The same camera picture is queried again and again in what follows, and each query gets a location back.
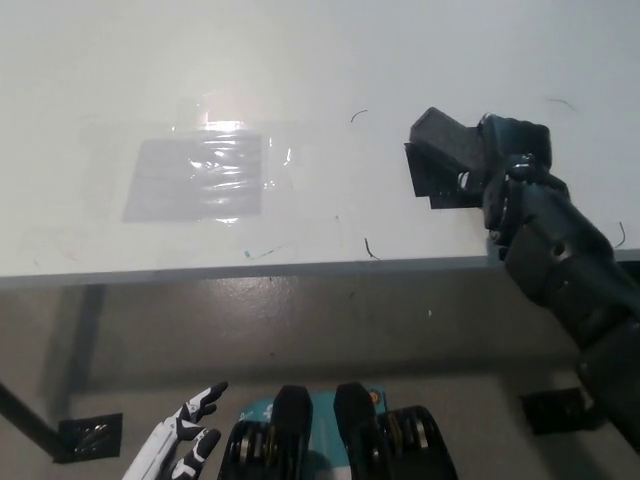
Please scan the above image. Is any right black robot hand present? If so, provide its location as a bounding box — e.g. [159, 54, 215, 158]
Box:
[457, 112, 571, 249]

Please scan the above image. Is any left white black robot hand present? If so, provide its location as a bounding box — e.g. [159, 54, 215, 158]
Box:
[122, 381, 230, 480]

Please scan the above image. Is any dark grey whiteboard eraser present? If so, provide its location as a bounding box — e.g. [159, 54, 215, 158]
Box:
[408, 106, 486, 174]

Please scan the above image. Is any black tape marked spot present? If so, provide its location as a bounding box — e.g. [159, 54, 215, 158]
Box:
[403, 142, 489, 210]

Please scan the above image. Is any black table leg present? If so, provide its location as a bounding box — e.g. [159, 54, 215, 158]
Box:
[0, 379, 61, 451]

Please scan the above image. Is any clear plastic tape film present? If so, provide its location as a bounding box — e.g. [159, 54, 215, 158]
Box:
[79, 97, 341, 256]

